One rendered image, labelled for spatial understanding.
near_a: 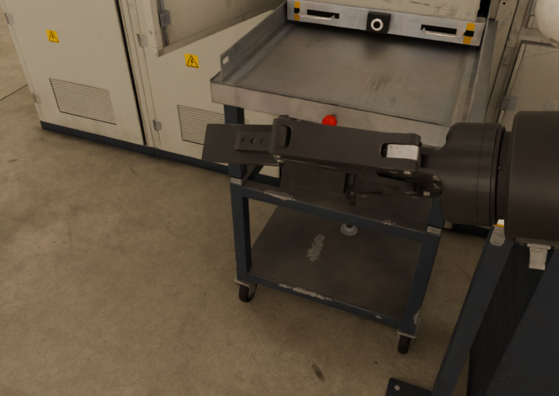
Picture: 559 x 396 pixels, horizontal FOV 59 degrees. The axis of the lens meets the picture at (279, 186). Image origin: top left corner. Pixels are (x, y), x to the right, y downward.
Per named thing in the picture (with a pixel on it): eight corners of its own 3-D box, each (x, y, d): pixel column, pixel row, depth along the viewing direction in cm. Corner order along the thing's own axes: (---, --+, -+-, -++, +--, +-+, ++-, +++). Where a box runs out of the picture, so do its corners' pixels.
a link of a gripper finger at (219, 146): (283, 166, 36) (278, 165, 36) (206, 161, 40) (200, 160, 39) (289, 127, 37) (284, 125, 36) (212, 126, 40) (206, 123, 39)
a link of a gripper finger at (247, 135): (300, 156, 35) (281, 146, 32) (240, 153, 37) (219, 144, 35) (304, 136, 35) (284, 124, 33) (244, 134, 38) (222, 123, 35)
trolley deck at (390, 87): (475, 155, 103) (482, 131, 100) (211, 101, 122) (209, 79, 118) (492, 39, 153) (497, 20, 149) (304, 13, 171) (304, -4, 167)
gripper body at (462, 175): (495, 221, 31) (355, 207, 36) (503, 232, 39) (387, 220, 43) (507, 107, 32) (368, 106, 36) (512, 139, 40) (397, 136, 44)
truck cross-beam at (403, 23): (479, 46, 130) (485, 23, 126) (286, 19, 145) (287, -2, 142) (480, 39, 133) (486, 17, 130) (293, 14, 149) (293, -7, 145)
